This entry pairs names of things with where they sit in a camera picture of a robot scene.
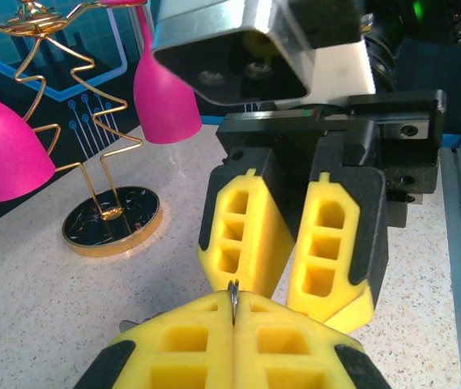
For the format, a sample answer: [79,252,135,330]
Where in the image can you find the metal keyring plate with rings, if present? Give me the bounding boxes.
[226,279,242,326]

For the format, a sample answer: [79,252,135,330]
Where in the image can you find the gold wire glass rack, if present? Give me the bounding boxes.
[0,0,164,259]

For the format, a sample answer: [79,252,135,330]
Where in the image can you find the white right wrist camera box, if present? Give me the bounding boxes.
[151,0,377,109]

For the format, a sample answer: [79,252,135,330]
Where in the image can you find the pink plastic goblet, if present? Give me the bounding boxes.
[0,87,58,203]
[100,0,203,146]

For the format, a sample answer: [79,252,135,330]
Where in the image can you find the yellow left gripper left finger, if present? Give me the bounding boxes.
[71,292,235,389]

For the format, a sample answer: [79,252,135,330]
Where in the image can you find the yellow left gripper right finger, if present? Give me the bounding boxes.
[233,292,393,389]

